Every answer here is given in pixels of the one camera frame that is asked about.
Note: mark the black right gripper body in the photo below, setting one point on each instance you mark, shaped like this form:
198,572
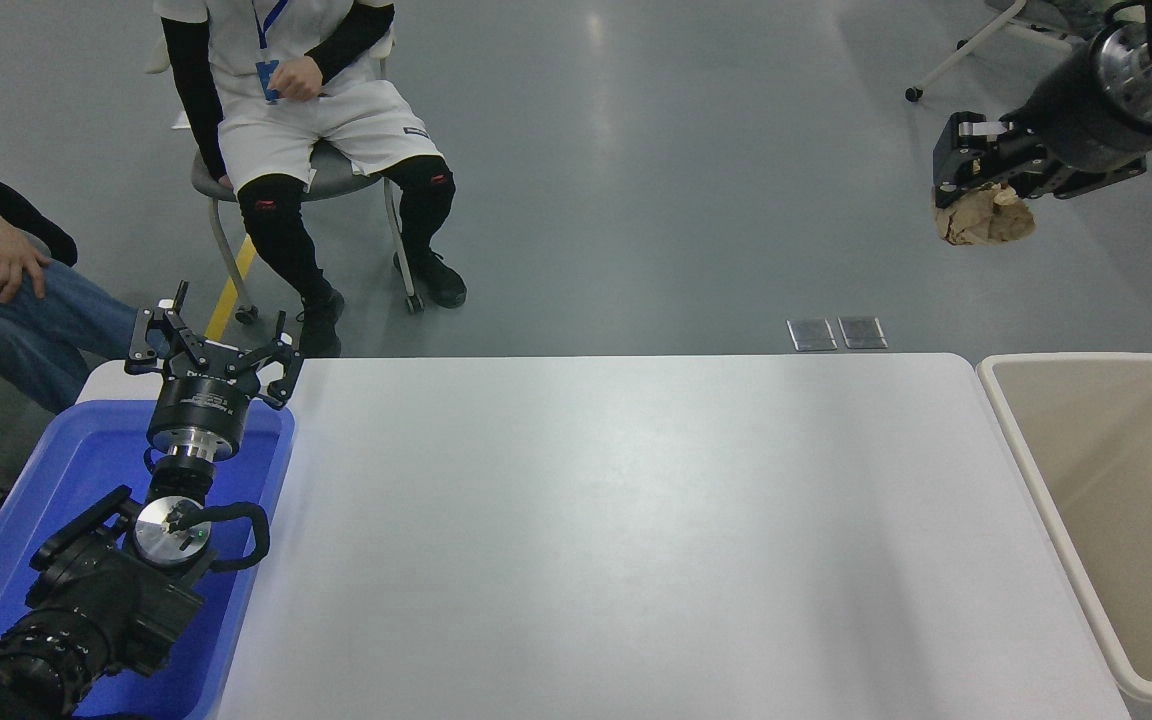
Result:
1076,120

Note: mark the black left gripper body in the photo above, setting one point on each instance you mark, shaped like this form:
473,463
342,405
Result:
198,405

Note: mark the tan paper ball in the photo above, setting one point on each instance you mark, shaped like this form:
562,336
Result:
986,222

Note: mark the person's right hand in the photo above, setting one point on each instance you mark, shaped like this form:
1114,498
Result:
8,262

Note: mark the person's left hand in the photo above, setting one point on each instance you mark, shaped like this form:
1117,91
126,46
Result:
298,80

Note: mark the chair with white legs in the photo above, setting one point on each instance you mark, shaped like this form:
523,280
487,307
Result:
966,45

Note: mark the blue plastic tray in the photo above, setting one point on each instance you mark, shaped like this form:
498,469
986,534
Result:
76,460

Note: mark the person in blue trousers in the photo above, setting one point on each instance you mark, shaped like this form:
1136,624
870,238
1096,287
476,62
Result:
26,330

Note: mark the grey chair with metal legs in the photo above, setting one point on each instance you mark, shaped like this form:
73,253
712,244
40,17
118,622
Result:
336,175

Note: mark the square metal floor plate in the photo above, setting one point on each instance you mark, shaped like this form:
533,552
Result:
863,333
812,335

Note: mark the person on grey chair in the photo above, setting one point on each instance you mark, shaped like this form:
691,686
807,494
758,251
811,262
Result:
286,150

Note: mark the blue id badge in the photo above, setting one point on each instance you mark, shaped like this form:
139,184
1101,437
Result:
267,78

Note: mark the large pale plastic bin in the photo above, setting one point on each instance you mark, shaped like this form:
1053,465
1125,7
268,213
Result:
1136,500

